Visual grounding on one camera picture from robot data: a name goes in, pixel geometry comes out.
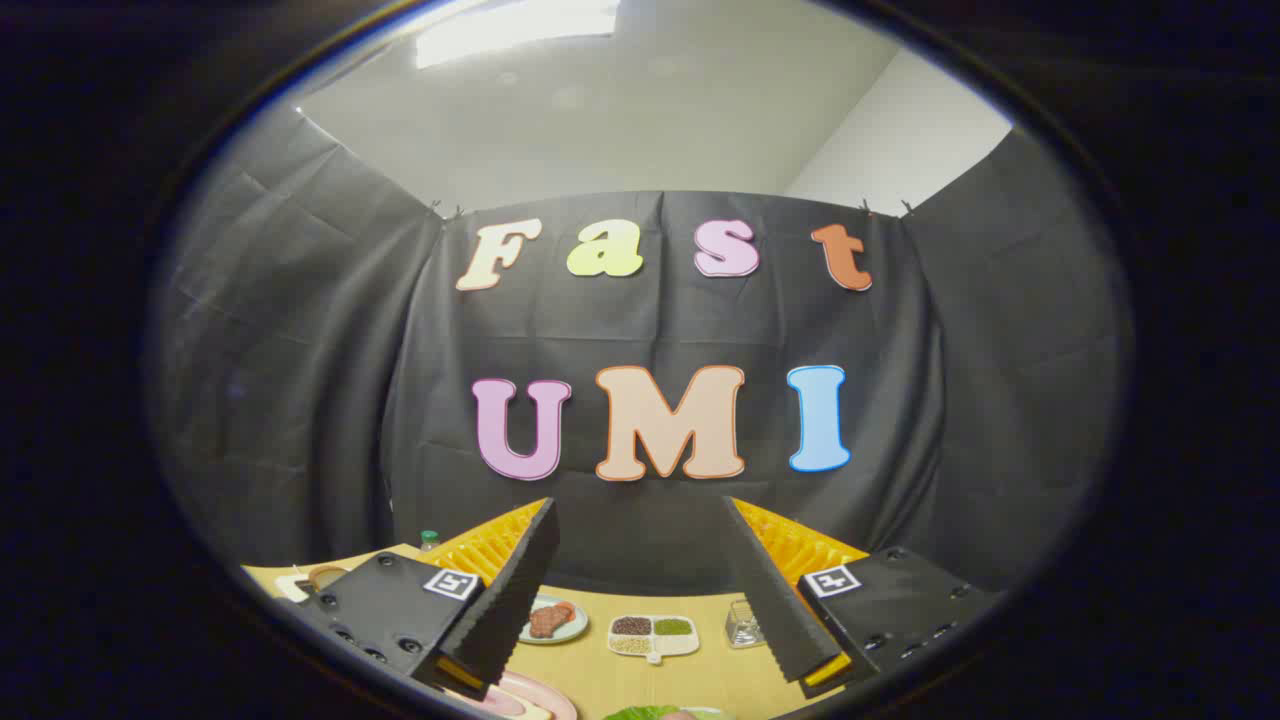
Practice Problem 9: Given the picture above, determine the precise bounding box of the green lettuce leaf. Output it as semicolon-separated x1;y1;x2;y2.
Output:
600;705;736;720

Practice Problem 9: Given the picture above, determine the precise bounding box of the teal plate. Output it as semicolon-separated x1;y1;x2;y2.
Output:
518;595;591;646

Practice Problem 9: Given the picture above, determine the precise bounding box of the white toaster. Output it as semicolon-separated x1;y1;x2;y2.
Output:
275;563;351;604

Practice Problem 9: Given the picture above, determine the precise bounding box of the black backdrop cloth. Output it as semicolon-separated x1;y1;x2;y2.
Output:
150;105;1136;601

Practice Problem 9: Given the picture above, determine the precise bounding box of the pink plate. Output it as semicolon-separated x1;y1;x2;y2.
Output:
445;670;579;720

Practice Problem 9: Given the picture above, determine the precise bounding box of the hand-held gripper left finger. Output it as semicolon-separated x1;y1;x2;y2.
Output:
283;497;561;701

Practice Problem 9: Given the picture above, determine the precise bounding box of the wire utensil holder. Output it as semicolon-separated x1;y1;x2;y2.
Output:
724;598;766;649

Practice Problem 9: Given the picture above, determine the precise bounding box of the white divided dish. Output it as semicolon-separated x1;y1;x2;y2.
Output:
607;614;701;666

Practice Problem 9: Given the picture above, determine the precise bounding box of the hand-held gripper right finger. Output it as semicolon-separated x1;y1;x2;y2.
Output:
722;495;1004;701

